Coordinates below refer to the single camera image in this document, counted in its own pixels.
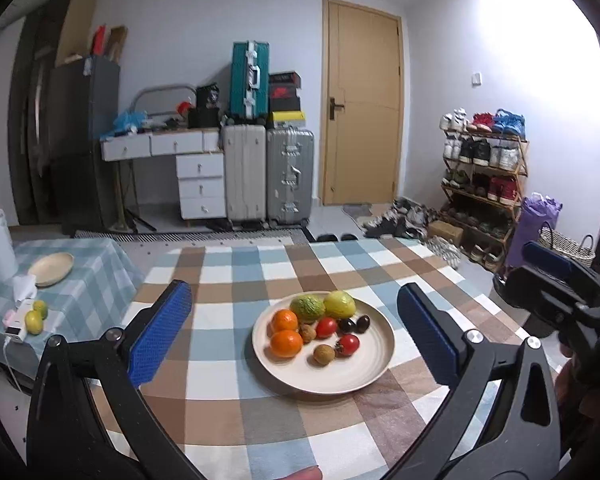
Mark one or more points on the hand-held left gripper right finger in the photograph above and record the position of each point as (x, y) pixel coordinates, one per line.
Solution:
(430, 335)

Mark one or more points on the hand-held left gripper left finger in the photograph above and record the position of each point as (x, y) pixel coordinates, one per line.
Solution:
(160, 335)

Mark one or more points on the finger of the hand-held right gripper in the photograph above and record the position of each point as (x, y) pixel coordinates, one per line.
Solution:
(555, 260)
(535, 295)

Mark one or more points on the beige round plate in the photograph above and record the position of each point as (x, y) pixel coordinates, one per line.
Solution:
(330, 375)

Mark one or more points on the orange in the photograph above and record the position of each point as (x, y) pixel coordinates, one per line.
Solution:
(284, 321)
(286, 344)

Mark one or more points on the person's right hand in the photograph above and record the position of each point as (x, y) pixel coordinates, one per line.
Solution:
(567, 385)

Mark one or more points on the person's left hand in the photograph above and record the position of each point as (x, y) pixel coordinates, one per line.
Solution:
(302, 474)

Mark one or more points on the woven basket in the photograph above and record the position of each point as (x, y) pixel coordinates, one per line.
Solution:
(565, 247)

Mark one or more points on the purple bag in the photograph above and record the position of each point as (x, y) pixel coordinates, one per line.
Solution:
(535, 225)

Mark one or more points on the dark plum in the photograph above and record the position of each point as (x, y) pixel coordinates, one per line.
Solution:
(347, 325)
(363, 323)

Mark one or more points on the red tomato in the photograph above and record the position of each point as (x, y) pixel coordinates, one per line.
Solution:
(347, 345)
(326, 327)

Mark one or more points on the brown blue checked tablecloth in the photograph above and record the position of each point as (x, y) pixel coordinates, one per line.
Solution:
(220, 410)

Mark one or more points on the yellow-green lemon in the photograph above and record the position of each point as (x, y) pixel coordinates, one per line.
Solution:
(339, 304)

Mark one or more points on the teal checked side cloth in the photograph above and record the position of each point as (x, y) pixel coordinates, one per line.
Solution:
(80, 280)

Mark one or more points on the black white patterned rug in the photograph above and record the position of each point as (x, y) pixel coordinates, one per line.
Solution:
(190, 236)

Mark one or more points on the brown cardboard box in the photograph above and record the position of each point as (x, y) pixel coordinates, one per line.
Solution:
(445, 232)

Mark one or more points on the brown kiwi lower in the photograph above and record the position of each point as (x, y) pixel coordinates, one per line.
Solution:
(324, 354)

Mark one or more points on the bamboo shoe rack with shoes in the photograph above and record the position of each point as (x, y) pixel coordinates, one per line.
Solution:
(480, 175)

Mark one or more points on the pile of shoes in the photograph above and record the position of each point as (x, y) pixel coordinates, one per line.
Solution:
(400, 220)

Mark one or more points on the brown lychee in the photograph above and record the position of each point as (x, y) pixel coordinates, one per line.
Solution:
(307, 333)

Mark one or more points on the green bumpy citrus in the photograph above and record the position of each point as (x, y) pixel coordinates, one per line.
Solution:
(307, 307)

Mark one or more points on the small beige plate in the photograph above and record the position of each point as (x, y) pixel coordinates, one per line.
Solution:
(51, 269)

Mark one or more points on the black tripod stand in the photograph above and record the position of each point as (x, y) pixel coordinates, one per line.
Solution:
(135, 210)

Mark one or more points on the black slippers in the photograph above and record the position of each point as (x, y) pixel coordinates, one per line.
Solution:
(336, 237)

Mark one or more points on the white power bank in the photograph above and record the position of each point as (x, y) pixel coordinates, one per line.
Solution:
(17, 322)

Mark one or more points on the white desk with drawers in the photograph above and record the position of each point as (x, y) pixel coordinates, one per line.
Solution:
(195, 175)

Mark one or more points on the beige suitcase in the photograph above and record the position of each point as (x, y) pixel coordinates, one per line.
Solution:
(244, 175)

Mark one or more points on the grey refrigerator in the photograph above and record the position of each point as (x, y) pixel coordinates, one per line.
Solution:
(82, 145)

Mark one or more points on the silver suitcase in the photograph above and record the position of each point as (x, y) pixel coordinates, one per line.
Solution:
(290, 175)

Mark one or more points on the blue plastic bag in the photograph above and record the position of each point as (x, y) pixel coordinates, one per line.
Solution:
(129, 122)

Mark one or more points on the wooden door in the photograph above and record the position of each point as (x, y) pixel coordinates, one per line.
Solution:
(365, 110)

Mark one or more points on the black bag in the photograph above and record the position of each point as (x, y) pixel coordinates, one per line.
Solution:
(207, 105)

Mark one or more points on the yellow box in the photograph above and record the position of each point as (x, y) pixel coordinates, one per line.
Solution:
(287, 119)

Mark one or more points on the dark wardrobe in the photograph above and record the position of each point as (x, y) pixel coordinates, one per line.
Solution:
(30, 120)

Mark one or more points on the teal suitcase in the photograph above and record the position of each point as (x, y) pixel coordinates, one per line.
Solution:
(250, 80)

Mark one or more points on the black red shoe box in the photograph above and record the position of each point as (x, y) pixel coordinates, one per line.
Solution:
(285, 91)

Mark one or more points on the large cardboard box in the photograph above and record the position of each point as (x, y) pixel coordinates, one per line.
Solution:
(75, 25)

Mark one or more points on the grey metal tube frame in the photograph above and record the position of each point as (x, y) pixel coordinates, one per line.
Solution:
(160, 92)

